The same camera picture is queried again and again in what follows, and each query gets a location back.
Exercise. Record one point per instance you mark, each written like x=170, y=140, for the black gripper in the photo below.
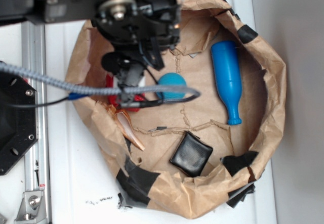
x=139, y=31

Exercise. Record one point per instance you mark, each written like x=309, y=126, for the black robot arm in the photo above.
x=51, y=11

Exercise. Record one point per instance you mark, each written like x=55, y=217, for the teal dimpled ball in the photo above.
x=173, y=79

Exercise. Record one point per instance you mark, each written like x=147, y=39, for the blue plastic bottle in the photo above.
x=227, y=78

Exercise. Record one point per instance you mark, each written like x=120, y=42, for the orange spiral seashell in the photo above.
x=123, y=122

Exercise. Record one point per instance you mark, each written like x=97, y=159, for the black square pouch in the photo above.
x=191, y=155

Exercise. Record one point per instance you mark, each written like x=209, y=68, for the brown paper bag tray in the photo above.
x=240, y=153

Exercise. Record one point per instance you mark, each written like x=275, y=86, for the aluminium extrusion rail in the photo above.
x=36, y=159

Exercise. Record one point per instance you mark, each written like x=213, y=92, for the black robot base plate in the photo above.
x=18, y=125

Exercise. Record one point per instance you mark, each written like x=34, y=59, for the metal corner bracket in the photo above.
x=32, y=208

